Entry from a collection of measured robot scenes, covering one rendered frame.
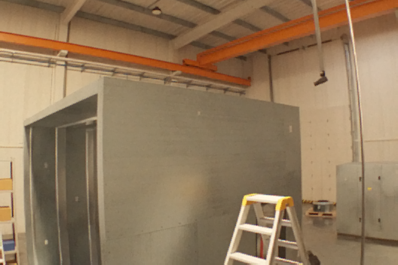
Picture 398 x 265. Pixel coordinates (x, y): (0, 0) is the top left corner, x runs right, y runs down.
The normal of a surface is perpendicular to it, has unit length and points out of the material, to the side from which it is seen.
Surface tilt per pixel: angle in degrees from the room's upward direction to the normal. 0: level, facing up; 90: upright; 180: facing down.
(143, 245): 90
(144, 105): 90
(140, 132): 90
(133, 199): 90
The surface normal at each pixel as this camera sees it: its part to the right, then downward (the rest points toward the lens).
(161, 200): 0.67, -0.08
